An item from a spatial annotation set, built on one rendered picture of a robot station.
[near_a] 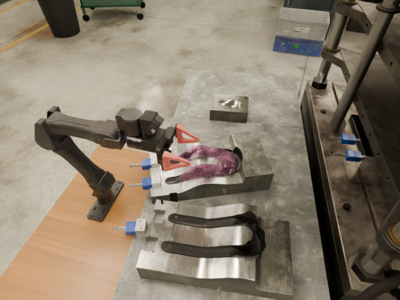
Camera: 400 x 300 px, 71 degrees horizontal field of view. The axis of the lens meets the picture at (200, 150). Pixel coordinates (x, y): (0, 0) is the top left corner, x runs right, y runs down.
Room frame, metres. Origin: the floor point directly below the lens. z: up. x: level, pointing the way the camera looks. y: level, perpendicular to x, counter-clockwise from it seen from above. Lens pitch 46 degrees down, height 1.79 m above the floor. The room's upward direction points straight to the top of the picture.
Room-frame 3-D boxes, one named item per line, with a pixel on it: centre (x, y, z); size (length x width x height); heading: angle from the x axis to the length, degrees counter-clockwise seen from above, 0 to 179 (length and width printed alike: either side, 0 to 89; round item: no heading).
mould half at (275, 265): (0.44, -0.06, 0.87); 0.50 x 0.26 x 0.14; 82
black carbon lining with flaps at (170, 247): (0.46, -0.05, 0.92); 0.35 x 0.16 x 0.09; 82
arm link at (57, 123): (0.66, 0.38, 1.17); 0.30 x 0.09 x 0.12; 75
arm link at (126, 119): (0.62, 0.22, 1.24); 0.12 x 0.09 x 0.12; 75
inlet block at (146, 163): (0.81, 0.24, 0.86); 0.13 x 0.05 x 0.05; 99
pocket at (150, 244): (0.43, 0.17, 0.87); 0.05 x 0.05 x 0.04; 82
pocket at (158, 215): (0.54, 0.15, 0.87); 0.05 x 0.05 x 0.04; 82
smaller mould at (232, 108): (1.24, -0.16, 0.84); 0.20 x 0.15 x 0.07; 82
